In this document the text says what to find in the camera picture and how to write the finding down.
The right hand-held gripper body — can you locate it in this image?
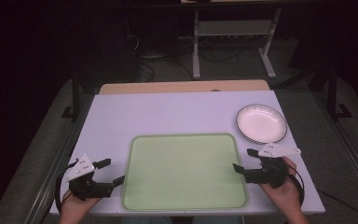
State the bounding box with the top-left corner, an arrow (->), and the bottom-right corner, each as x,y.
243,142 -> 302,189

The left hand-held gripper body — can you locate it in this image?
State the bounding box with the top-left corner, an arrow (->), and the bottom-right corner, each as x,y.
63,154 -> 115,201

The person's left hand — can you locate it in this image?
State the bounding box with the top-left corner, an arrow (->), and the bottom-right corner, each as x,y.
59,189 -> 103,219

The person's right hand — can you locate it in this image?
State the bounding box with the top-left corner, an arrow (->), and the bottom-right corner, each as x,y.
258,156 -> 307,218

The white plate with dark rim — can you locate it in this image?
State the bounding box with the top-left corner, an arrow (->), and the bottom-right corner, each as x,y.
235,104 -> 289,146

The light green tray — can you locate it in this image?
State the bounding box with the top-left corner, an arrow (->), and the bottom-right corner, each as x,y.
121,133 -> 250,212

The black metal stand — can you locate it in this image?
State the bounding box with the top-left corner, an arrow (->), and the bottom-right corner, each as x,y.
61,69 -> 83,121
325,65 -> 354,121

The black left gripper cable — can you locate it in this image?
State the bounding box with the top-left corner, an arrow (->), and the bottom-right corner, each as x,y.
54,158 -> 79,216

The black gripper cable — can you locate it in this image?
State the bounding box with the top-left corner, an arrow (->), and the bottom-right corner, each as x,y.
54,158 -> 79,216
287,164 -> 306,207

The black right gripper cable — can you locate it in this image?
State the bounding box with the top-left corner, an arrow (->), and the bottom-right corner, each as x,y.
287,164 -> 306,207

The aluminium rail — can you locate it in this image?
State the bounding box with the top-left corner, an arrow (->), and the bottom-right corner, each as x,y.
23,92 -> 95,224
311,91 -> 358,200

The black floor cable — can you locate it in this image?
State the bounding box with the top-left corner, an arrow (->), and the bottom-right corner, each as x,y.
317,188 -> 358,224
137,60 -> 157,83
199,46 -> 241,65

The white metal desk frame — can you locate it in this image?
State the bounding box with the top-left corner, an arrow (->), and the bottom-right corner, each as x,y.
191,7 -> 283,80

